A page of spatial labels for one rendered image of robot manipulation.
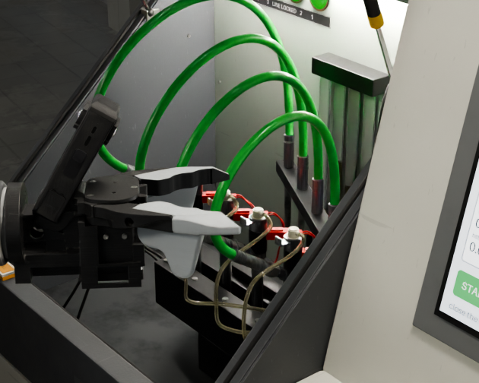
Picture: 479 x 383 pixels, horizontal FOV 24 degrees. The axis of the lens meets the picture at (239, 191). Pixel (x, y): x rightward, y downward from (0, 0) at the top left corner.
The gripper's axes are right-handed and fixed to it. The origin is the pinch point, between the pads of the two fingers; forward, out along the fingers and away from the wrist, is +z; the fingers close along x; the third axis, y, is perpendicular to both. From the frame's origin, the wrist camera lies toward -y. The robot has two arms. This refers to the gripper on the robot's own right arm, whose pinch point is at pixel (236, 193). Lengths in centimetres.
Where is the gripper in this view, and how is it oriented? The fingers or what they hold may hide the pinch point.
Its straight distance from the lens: 98.0
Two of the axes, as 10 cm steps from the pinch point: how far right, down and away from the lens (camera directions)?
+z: 10.0, -0.3, 0.7
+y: 0.1, 9.5, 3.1
